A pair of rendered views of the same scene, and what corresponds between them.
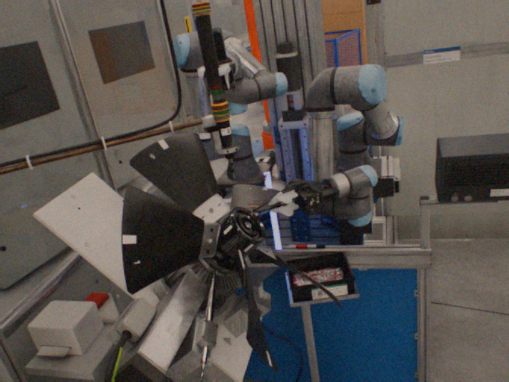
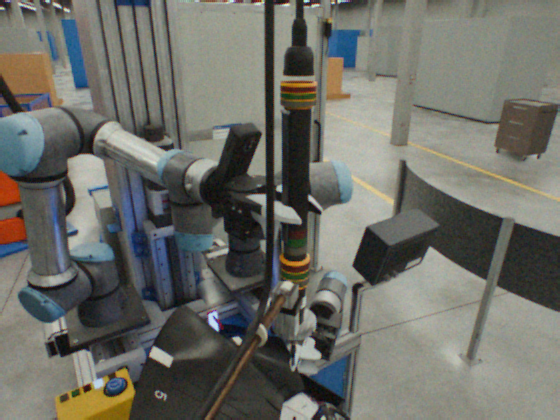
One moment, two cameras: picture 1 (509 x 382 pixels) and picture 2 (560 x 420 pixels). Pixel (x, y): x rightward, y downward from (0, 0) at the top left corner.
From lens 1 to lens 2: 0.95 m
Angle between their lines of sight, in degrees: 46
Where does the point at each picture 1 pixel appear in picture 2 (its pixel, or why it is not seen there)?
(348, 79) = (326, 181)
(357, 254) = not seen: hidden behind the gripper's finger
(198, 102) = (51, 229)
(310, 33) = (179, 114)
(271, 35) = (126, 115)
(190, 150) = (205, 345)
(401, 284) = (333, 374)
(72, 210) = not seen: outside the picture
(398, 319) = not seen: hidden behind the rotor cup
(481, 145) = (403, 226)
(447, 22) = (230, 101)
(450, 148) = (386, 234)
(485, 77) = (261, 149)
